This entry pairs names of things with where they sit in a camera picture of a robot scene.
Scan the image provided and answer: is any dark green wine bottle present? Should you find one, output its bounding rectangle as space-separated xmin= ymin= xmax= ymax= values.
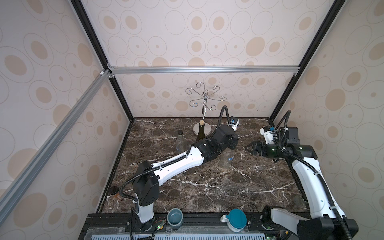
xmin=196 ymin=120 xmax=205 ymax=142

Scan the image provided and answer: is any clear glass bottle cork stopper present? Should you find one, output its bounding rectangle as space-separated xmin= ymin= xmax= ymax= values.
xmin=219 ymin=148 xmax=235 ymax=169

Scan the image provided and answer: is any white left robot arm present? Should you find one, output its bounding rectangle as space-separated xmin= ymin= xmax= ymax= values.
xmin=128 ymin=124 xmax=238 ymax=224

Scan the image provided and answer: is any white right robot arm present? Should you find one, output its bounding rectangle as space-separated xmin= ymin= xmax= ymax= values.
xmin=245 ymin=127 xmax=359 ymax=240

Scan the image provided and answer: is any clear bottle black cap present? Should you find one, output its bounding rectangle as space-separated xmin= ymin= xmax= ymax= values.
xmin=176 ymin=130 xmax=188 ymax=154

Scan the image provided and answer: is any chrome glass rack stand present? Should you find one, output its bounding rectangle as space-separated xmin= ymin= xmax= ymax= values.
xmin=185 ymin=82 xmax=227 ymax=137

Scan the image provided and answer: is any teal lid white container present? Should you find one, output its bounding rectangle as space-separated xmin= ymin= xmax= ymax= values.
xmin=220 ymin=209 xmax=247 ymax=233

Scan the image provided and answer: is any grey teal cup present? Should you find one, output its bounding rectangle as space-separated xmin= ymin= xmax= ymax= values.
xmin=167 ymin=208 xmax=184 ymax=229

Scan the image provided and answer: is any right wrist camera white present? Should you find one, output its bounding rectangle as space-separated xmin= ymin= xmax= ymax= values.
xmin=260 ymin=126 xmax=276 ymax=145

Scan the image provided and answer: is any horizontal aluminium rail back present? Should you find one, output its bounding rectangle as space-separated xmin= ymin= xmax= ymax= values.
xmin=111 ymin=65 xmax=300 ymax=74

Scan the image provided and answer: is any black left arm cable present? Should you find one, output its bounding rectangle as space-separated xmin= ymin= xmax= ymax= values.
xmin=118 ymin=104 xmax=232 ymax=203

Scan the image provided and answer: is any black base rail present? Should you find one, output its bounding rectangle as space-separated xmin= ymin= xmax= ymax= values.
xmin=79 ymin=213 xmax=298 ymax=240

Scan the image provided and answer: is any aluminium rail left side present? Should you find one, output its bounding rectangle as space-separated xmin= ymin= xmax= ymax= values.
xmin=1 ymin=69 xmax=112 ymax=225

